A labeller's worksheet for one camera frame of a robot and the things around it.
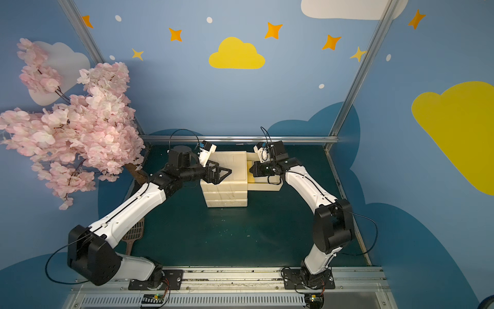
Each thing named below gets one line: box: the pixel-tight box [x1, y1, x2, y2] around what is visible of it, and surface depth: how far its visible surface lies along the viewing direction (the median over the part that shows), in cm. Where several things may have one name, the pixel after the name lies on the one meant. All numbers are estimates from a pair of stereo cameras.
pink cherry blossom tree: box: [0, 38, 146, 210], surface depth 57 cm
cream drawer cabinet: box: [200, 150, 249, 208], surface depth 86 cm
